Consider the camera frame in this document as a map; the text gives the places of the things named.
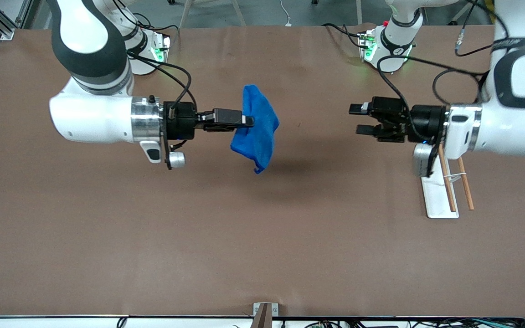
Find blue microfibre towel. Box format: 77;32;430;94
231;85;280;174

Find white towel rack wooden bars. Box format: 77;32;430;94
421;143;475;219

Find beige stand legs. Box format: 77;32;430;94
180;0;247;29

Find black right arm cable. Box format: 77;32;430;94
126;51;198;120

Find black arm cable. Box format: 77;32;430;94
126;51;198;120
376;0;500;137

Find black left base cable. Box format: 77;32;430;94
322;23;367;49

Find black base cable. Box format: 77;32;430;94
322;23;367;49
112;0;179;33

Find black right base cable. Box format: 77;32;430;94
112;0;179;33

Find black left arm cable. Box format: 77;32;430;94
376;0;500;137

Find white floor cable with plug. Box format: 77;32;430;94
279;0;293;27

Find cable bundle below table edge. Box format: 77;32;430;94
281;317;525;328

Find aluminium frame profile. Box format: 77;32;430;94
0;0;40;41

